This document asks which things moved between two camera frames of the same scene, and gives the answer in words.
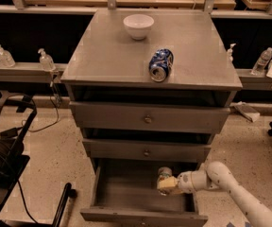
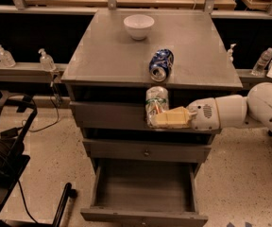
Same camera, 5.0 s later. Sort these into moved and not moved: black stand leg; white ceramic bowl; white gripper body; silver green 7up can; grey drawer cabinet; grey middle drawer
Moved: silver green 7up can; white gripper body
Not moved: black stand leg; white ceramic bowl; grey drawer cabinet; grey middle drawer
